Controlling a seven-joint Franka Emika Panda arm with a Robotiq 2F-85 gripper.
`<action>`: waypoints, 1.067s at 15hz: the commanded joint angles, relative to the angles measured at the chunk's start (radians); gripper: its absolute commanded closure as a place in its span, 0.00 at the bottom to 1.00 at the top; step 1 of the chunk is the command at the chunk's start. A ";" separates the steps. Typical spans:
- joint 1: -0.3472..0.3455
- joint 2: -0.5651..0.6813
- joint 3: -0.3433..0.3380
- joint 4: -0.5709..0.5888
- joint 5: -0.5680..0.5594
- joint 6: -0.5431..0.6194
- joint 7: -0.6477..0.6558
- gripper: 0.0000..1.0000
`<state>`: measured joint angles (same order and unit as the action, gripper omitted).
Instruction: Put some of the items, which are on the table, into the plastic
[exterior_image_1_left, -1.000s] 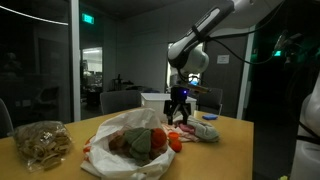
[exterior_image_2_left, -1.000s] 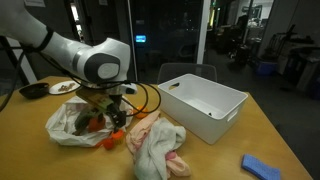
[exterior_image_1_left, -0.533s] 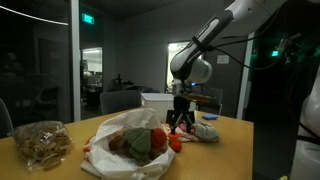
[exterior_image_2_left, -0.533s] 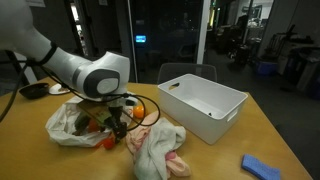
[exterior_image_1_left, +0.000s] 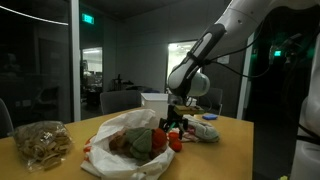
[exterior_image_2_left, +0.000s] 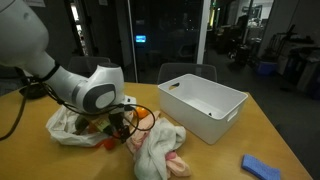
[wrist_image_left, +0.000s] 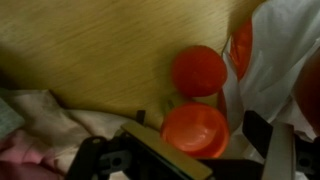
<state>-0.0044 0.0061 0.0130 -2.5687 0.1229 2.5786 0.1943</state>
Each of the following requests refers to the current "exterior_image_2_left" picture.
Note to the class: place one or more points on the white plastic bin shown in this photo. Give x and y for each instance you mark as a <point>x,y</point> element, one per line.
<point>186,113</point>

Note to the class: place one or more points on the hot pink cloth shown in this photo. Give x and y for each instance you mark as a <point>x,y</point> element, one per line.
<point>170,156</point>

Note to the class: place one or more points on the white plastic bag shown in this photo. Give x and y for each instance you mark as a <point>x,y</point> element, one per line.
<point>63,130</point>

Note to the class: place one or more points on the white terry towel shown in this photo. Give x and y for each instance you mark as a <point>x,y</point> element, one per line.
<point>156,146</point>

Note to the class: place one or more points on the small red ball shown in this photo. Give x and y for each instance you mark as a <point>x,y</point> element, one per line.
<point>109,144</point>

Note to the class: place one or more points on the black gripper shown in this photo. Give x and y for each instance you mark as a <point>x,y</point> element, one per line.
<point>116,120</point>

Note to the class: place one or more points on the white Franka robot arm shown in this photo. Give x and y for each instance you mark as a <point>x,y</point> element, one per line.
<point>83,86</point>

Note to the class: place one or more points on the orange ball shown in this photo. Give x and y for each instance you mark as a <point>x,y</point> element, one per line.
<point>142,112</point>

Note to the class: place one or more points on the grey chair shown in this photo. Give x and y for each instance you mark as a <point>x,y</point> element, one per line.
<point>186,70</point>
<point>86,65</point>

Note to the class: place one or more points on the tan wrist camera box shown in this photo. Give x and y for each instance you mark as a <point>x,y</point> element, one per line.
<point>103,125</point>

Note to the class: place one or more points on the blue sponge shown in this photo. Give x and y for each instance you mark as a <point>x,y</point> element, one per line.
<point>260,168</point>

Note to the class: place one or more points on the blue storage bin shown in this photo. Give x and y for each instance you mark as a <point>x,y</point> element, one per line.
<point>266,68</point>

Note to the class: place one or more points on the light pink cloth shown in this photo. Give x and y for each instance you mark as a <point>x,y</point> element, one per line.
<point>143,131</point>

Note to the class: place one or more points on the blue lit screen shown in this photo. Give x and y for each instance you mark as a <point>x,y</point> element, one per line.
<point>140,38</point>

